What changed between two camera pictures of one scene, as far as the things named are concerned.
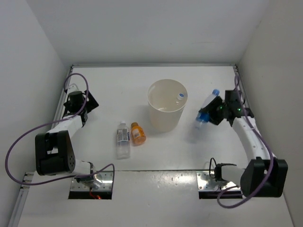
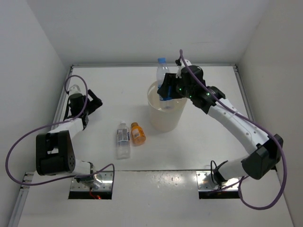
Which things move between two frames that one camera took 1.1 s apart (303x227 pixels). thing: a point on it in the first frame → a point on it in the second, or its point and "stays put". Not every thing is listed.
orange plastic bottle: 138,133 stays put
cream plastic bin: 166,100 stays put
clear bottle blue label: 203,117 → 162,69
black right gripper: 217,100 → 169,80
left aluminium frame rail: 15,219 stays put
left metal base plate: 102,181 stays put
